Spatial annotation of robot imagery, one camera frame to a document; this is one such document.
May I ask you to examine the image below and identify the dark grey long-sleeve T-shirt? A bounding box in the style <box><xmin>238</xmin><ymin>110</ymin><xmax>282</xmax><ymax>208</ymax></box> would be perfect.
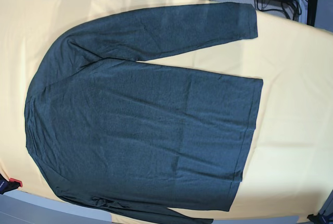
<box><xmin>24</xmin><ymin>3</ymin><xmax>263</xmax><ymax>223</ymax></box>

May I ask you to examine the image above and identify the yellow table cloth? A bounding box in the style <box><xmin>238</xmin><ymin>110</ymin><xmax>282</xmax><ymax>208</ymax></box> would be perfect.
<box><xmin>1</xmin><ymin>0</ymin><xmax>332</xmax><ymax>222</ymax></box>

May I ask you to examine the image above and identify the red and black clamp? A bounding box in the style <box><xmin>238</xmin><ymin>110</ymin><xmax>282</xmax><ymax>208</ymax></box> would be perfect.
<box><xmin>0</xmin><ymin>175</ymin><xmax>22</xmax><ymax>195</ymax></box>

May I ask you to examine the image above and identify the black clamp lower right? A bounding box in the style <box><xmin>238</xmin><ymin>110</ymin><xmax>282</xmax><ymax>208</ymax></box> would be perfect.
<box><xmin>308</xmin><ymin>214</ymin><xmax>332</xmax><ymax>224</ymax></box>

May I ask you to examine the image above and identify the black table leg post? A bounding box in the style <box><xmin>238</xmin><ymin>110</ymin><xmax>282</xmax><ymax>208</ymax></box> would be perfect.
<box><xmin>306</xmin><ymin>0</ymin><xmax>318</xmax><ymax>26</ymax></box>

